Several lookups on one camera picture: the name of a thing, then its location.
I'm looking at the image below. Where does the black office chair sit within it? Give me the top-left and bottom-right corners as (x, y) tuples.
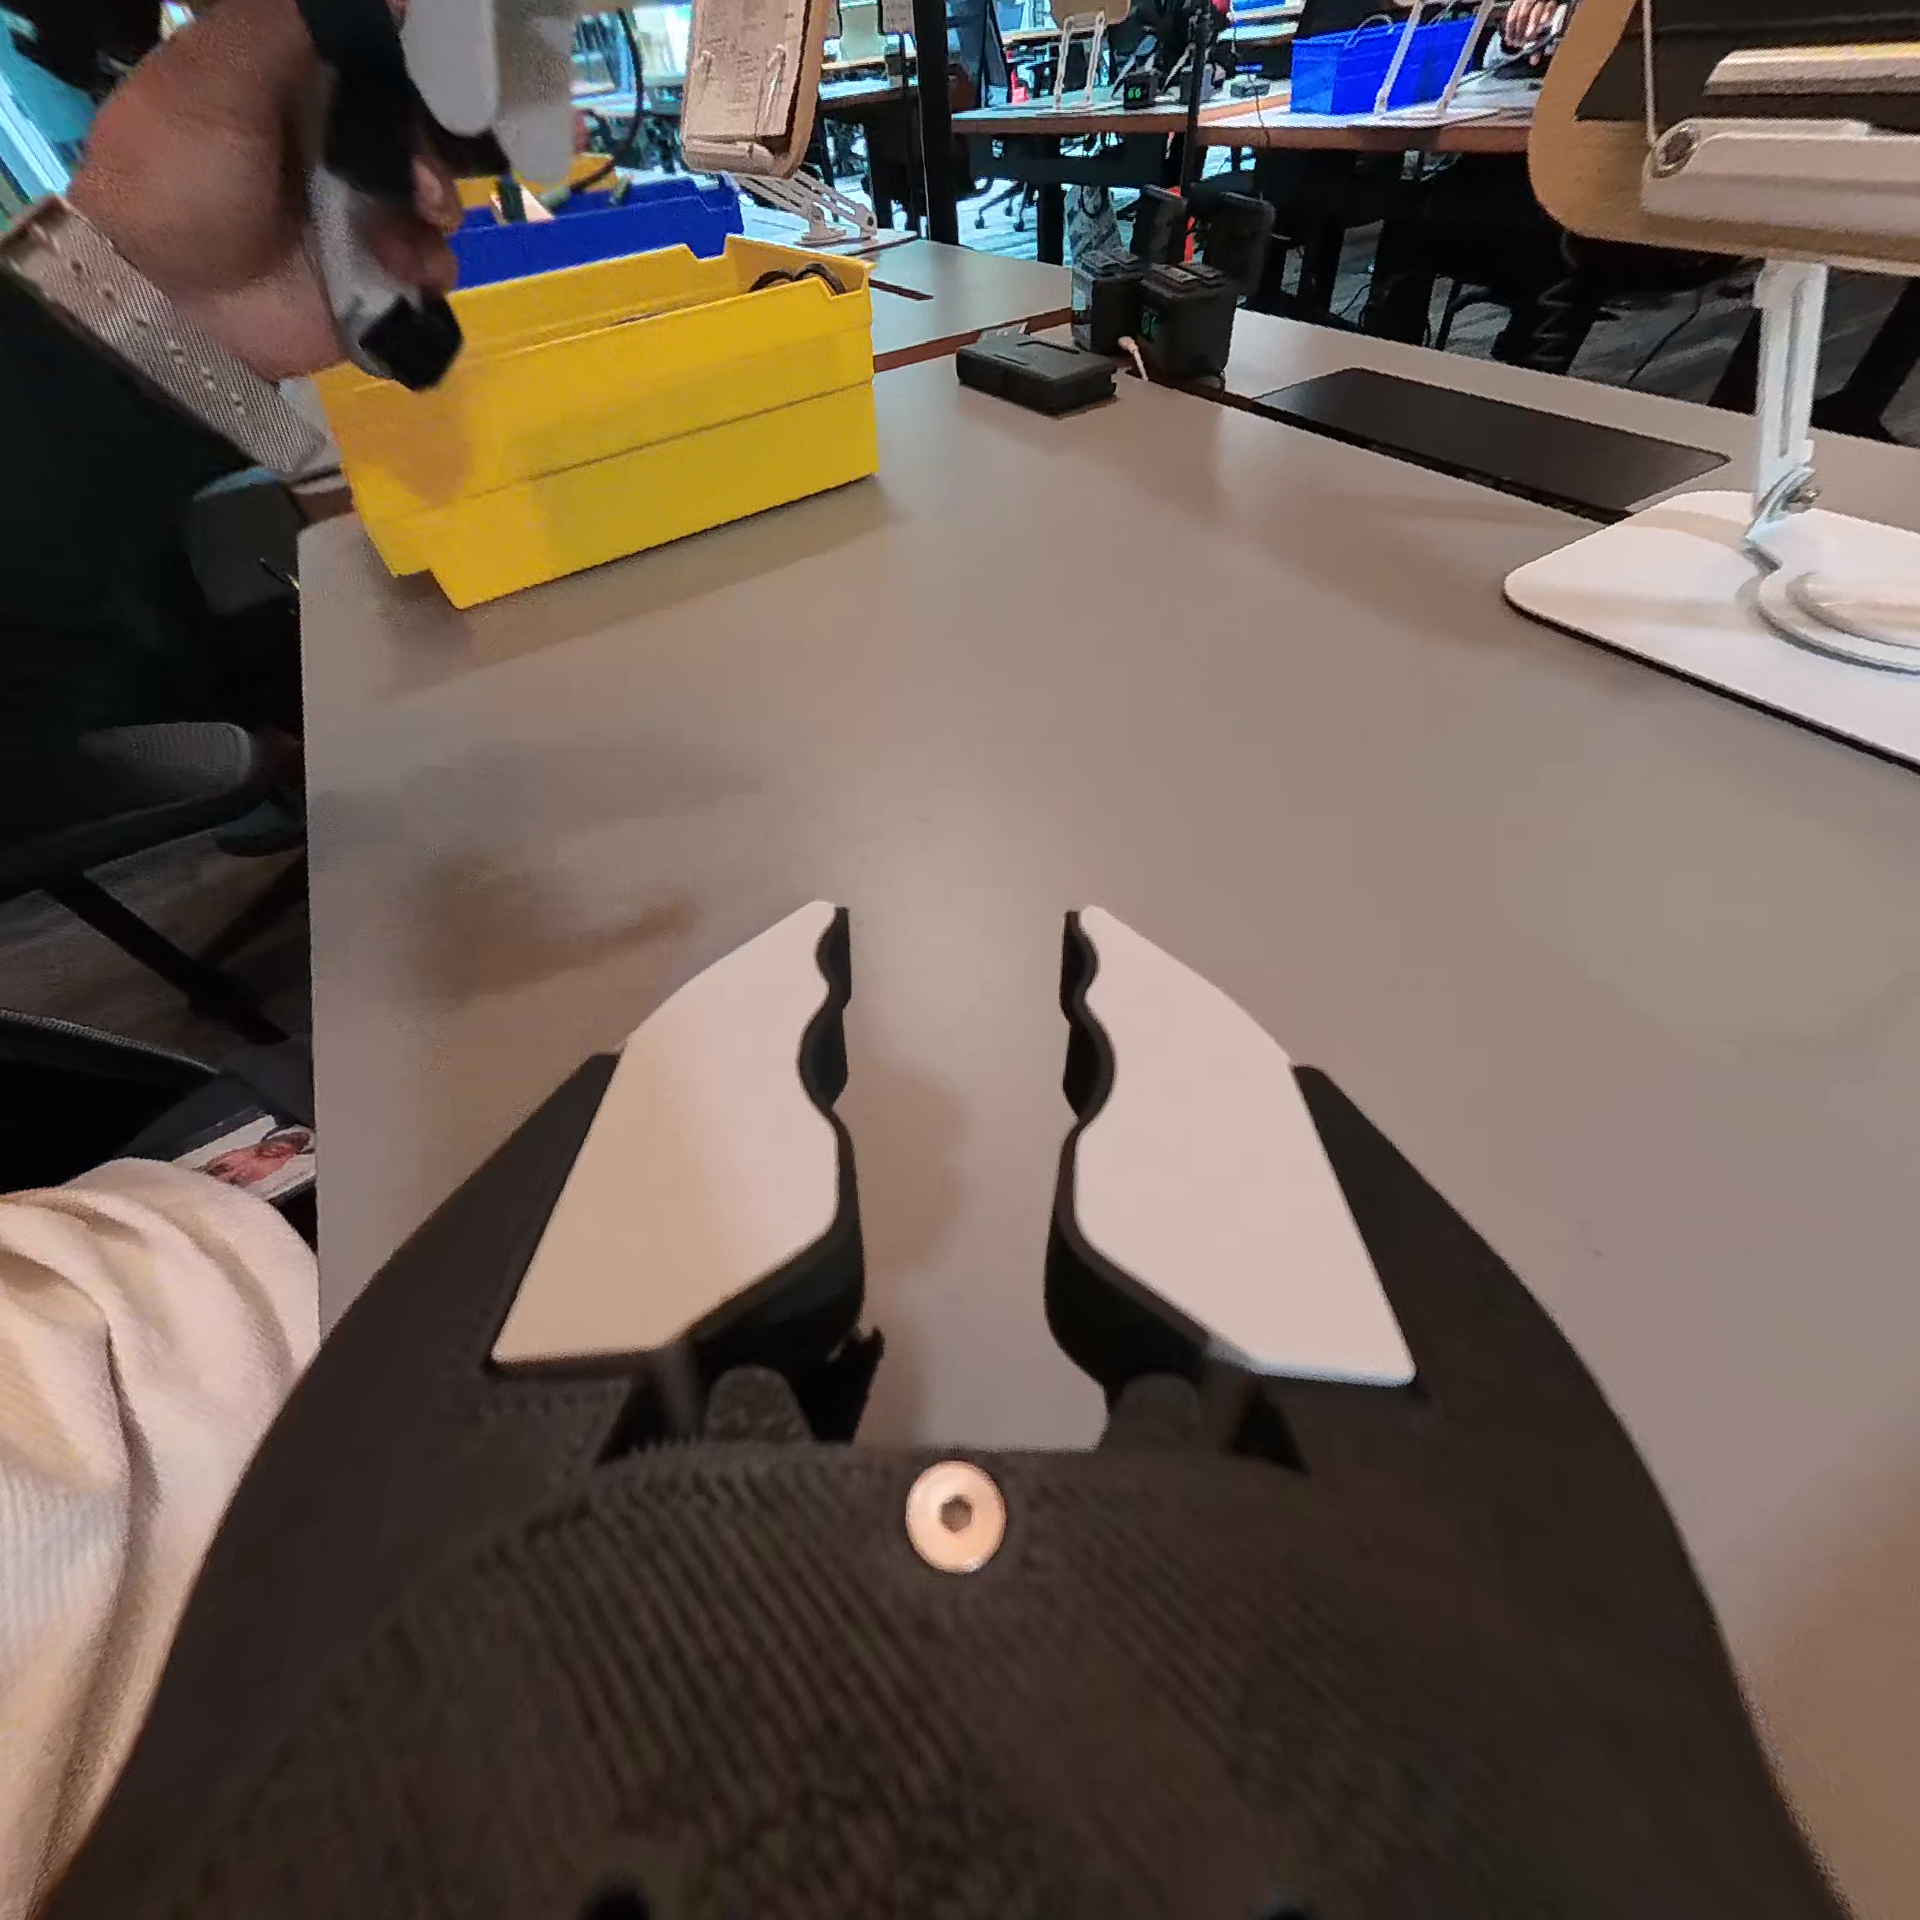
(0, 720), (318, 1187)

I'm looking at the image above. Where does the white monitor stand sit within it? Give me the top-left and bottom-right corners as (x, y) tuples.
(1504, 262), (1920, 767)

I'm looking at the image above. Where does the yellow storage bin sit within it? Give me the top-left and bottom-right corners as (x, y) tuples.
(456, 150), (618, 212)

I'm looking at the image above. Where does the person's left hand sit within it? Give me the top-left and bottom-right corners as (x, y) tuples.
(75, 18), (465, 383)

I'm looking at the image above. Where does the black desk mat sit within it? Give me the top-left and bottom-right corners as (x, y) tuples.
(1252, 366), (1730, 522)

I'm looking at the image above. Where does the printed magazine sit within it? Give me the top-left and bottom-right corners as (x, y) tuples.
(193, 1113), (321, 1205)

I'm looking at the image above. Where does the grey mesh watch band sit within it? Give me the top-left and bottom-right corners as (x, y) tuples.
(0, 202), (340, 473)

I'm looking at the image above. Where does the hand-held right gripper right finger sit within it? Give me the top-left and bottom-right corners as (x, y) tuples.
(1044, 903), (1421, 1428)

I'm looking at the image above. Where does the blue plastic bin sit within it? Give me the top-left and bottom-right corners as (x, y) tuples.
(450, 172), (748, 290)

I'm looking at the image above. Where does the dark green jacket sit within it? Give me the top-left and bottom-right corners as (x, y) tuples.
(0, 269), (310, 752)

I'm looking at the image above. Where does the flat black device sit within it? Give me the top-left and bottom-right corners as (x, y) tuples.
(954, 333), (1120, 418)

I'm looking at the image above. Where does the yellow plastic bin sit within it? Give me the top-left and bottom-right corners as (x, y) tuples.
(313, 231), (883, 611)

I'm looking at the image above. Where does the tan backed monitor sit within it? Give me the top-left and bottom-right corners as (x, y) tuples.
(1526, 0), (1920, 276)

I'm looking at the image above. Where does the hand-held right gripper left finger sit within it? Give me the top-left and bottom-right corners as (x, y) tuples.
(488, 899), (872, 1428)

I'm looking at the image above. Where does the black pole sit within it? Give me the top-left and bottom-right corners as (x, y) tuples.
(912, 0), (961, 249)

